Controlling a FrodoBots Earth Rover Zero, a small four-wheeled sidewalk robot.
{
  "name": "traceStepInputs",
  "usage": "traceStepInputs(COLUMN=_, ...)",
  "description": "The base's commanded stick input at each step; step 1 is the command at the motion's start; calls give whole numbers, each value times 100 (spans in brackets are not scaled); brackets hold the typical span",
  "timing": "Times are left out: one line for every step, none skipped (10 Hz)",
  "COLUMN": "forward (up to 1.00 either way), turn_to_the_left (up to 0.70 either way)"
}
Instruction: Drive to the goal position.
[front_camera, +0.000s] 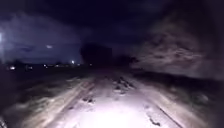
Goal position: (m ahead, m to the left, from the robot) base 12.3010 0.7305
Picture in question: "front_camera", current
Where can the dark tree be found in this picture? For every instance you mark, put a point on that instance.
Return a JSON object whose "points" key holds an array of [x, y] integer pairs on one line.
{"points": [[96, 55]]}

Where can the pale dirt track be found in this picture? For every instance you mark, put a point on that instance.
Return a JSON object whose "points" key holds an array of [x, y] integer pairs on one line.
{"points": [[111, 103]]}

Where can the grass verge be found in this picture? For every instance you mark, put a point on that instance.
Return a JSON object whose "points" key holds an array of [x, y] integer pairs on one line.
{"points": [[193, 95], [33, 96]]}

